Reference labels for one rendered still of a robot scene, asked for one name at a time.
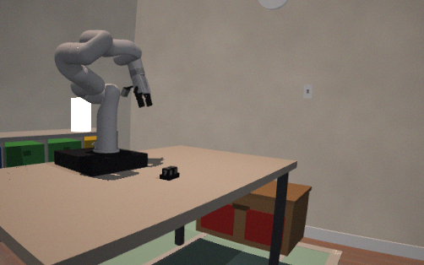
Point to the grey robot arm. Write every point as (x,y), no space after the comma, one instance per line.
(95,91)

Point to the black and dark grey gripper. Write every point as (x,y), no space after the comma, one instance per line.
(141,87)

